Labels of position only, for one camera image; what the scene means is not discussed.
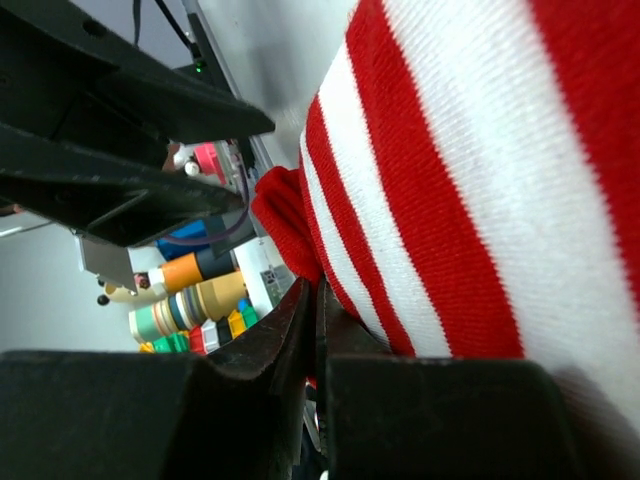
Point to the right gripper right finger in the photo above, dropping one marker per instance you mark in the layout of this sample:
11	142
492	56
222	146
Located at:
386	416

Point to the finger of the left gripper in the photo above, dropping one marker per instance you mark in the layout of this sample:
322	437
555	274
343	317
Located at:
102	196
52	51

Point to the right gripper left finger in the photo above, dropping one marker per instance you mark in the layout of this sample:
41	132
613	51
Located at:
233	414

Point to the red white striped sock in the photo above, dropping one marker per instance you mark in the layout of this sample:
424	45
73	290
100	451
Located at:
468	182

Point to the aluminium table frame rail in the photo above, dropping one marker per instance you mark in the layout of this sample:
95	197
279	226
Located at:
227	35

